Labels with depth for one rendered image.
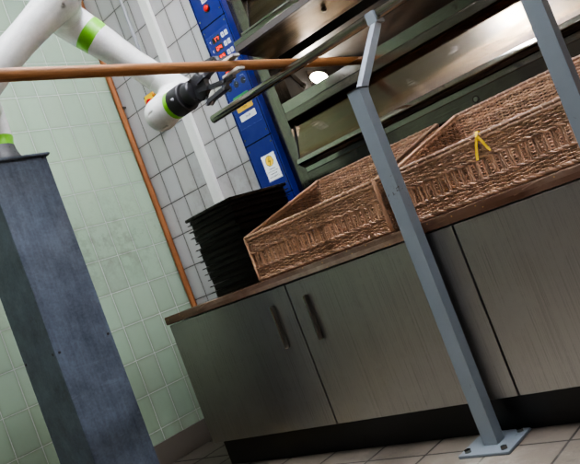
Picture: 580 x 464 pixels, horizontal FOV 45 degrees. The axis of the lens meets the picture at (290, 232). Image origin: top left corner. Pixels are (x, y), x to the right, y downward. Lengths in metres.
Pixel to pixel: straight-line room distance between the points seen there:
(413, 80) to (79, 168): 1.52
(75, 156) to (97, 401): 1.32
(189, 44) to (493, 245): 1.75
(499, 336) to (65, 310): 1.24
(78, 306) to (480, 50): 1.45
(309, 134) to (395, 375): 1.06
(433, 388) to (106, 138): 1.98
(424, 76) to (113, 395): 1.40
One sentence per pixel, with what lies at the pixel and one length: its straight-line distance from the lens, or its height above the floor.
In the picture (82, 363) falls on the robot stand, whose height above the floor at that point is 0.55.
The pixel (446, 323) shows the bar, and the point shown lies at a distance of 1.80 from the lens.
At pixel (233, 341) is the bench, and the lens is 2.37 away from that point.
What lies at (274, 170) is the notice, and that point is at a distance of 2.75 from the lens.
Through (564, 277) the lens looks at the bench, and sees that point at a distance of 1.71.
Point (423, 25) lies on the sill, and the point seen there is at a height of 1.16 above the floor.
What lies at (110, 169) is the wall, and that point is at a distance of 3.26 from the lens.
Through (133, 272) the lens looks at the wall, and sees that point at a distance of 3.16.
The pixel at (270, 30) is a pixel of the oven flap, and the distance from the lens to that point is 2.57.
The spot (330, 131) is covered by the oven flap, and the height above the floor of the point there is 1.00.
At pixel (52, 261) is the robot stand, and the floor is 0.86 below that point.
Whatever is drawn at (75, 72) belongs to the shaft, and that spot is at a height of 1.19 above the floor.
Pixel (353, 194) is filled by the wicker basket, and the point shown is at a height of 0.72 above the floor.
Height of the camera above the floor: 0.60
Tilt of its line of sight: 2 degrees up
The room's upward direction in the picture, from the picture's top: 21 degrees counter-clockwise
